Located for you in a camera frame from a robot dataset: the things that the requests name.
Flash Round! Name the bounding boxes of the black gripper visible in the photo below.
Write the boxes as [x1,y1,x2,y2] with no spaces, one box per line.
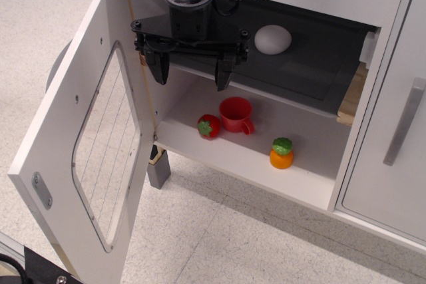
[130,1,251,92]

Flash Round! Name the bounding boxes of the white oven door with window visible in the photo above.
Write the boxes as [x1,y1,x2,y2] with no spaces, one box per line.
[9,0,154,283]

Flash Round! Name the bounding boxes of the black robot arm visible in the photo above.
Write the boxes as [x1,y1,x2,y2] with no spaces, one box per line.
[130,0,251,91]

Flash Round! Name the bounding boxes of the grey oven tray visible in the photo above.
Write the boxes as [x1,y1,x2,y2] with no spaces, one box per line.
[226,0,375,117]

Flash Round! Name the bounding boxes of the red toy cup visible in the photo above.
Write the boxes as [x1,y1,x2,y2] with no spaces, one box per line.
[219,96,255,135]

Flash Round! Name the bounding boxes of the red toy strawberry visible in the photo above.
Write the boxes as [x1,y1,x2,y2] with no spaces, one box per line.
[197,114,222,139]

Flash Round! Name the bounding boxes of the white toy egg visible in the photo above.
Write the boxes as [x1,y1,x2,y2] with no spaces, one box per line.
[254,25,292,55]

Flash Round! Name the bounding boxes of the grey cabinet leg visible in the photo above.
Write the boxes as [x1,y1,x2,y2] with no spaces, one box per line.
[147,144,171,190]

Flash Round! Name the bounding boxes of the orange toy fruit green top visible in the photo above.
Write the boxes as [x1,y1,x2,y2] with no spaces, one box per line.
[270,137,294,170]

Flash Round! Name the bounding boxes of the white toy kitchen cabinet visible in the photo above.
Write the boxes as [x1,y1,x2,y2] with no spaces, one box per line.
[142,0,425,253]

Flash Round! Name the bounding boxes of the white cupboard door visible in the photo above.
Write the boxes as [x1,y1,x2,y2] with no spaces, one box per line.
[337,0,425,245]

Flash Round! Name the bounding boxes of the grey metal cupboard handle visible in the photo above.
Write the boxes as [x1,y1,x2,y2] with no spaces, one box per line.
[383,77,425,166]

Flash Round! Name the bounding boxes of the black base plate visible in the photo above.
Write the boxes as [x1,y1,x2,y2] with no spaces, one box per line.
[24,247,81,284]

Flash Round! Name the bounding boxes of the black cable on floor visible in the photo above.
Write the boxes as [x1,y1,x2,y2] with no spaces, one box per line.
[0,252,33,284]

